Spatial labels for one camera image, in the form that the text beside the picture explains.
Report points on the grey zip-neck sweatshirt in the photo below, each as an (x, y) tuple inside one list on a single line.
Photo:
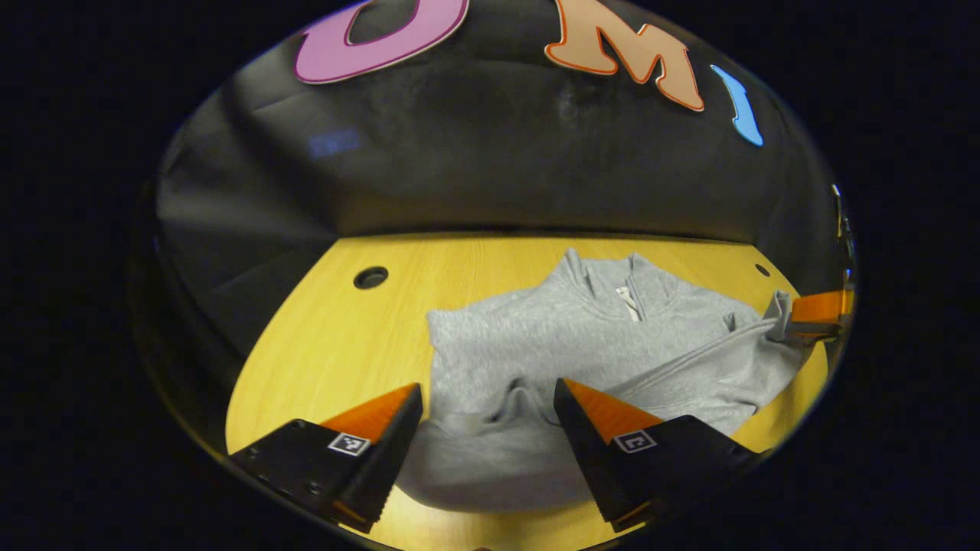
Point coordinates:
[(574, 352)]

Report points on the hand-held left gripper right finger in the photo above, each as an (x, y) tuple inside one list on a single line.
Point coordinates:
[(589, 459)]

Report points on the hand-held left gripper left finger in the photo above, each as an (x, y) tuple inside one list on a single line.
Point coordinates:
[(383, 459)]

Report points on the black backdrop cloth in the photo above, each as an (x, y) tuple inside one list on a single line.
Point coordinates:
[(490, 153)]

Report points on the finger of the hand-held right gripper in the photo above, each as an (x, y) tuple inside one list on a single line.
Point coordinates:
[(819, 308)]

